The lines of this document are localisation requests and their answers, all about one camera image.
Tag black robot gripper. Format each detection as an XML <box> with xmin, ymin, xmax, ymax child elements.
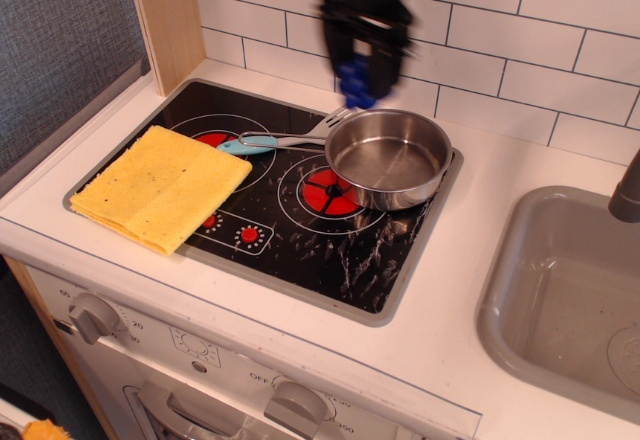
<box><xmin>320</xmin><ymin>0</ymin><xmax>413</xmax><ymax>99</ymax></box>

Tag blue toy grapes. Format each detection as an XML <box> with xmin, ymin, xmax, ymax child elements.
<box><xmin>337</xmin><ymin>54</ymin><xmax>376</xmax><ymax>110</ymax></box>

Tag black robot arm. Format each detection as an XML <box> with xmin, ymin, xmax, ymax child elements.
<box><xmin>320</xmin><ymin>0</ymin><xmax>413</xmax><ymax>109</ymax></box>

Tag black toy stove top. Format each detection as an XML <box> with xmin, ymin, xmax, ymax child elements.
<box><xmin>65</xmin><ymin>80</ymin><xmax>463</xmax><ymax>327</ymax></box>

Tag stainless steel pan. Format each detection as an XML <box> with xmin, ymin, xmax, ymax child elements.
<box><xmin>237</xmin><ymin>108</ymin><xmax>454</xmax><ymax>212</ymax></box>

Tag yellow folded cloth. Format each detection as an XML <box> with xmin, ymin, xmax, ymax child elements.
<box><xmin>70</xmin><ymin>126</ymin><xmax>252</xmax><ymax>256</ymax></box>

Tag grey faucet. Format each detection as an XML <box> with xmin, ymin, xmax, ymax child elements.
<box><xmin>608</xmin><ymin>151</ymin><xmax>640</xmax><ymax>223</ymax></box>

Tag grey plastic sink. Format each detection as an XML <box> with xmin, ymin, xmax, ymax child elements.
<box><xmin>477</xmin><ymin>186</ymin><xmax>639</xmax><ymax>423</ymax></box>

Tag grey right oven knob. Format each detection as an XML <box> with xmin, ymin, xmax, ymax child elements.
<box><xmin>264</xmin><ymin>382</ymin><xmax>329</xmax><ymax>439</ymax></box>

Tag grey oven knob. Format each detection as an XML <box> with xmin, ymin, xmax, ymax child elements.
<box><xmin>69</xmin><ymin>293</ymin><xmax>120</xmax><ymax>345</ymax></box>
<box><xmin>264</xmin><ymin>382</ymin><xmax>329</xmax><ymax>439</ymax></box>

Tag grey left oven knob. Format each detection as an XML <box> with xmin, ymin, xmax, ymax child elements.
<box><xmin>69</xmin><ymin>293</ymin><xmax>120</xmax><ymax>345</ymax></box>

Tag white toy oven front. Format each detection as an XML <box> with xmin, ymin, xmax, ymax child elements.
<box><xmin>29</xmin><ymin>268</ymin><xmax>480</xmax><ymax>439</ymax></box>

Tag orange object bottom left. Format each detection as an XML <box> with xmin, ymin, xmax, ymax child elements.
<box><xmin>22</xmin><ymin>419</ymin><xmax>71</xmax><ymax>440</ymax></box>

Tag grey spatula blue handle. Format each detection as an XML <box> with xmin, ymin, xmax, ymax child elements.
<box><xmin>217</xmin><ymin>107</ymin><xmax>355</xmax><ymax>156</ymax></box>

